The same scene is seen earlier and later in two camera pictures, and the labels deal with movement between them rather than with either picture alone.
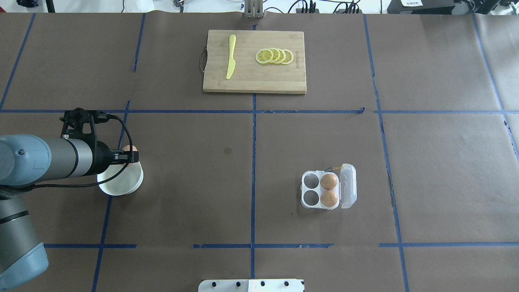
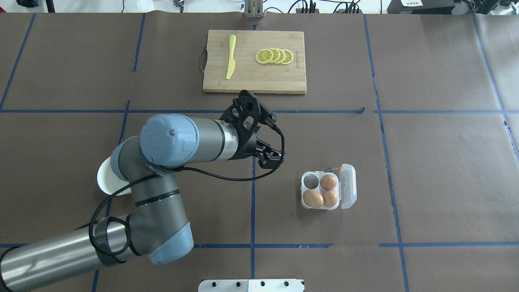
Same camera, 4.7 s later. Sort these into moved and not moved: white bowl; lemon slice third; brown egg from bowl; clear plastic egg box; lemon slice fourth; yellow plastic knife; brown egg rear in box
Moved: brown egg from bowl
Not moved: brown egg rear in box; white bowl; lemon slice third; yellow plastic knife; lemon slice fourth; clear plastic egg box
